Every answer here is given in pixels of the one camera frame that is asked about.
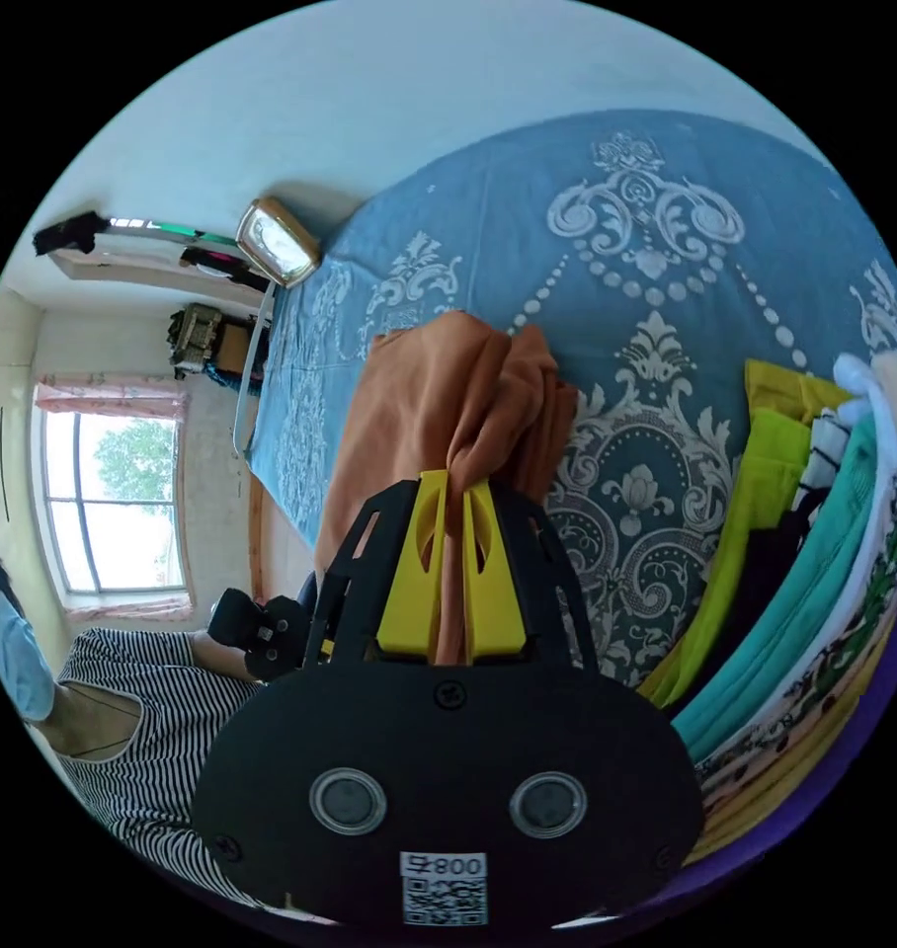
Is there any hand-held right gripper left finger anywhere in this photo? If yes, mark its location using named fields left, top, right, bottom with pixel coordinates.
left=376, top=470, right=449, bottom=658

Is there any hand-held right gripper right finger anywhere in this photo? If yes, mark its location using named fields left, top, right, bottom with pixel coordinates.
left=462, top=481, right=529, bottom=663

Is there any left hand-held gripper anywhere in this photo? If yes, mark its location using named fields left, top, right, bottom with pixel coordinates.
left=206, top=589, right=310, bottom=684

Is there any orange long-sleeve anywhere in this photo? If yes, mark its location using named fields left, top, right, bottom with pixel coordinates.
left=313, top=310, right=581, bottom=668

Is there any person's left forearm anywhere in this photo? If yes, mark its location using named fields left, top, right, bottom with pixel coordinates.
left=190, top=631, right=261, bottom=681

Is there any person's body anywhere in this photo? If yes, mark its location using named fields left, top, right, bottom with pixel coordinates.
left=0, top=531, right=274, bottom=913

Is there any window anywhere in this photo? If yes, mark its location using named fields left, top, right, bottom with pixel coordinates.
left=37, top=407, right=192, bottom=595

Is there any pile of clothes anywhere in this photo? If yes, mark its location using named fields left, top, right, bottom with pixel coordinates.
left=635, top=352, right=897, bottom=869

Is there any bed with blue patterned quilt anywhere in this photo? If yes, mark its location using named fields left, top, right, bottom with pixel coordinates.
left=231, top=109, right=897, bottom=691

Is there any pink curtain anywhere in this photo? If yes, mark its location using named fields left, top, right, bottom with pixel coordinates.
left=33, top=375, right=192, bottom=418

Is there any cupboard with things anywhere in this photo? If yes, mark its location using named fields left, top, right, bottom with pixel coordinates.
left=165, top=301, right=269, bottom=388

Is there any gold-framed clock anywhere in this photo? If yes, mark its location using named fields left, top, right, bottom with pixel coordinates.
left=235, top=197, right=324, bottom=290

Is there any wall shelf with things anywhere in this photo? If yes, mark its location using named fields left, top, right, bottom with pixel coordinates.
left=32, top=209, right=274, bottom=299

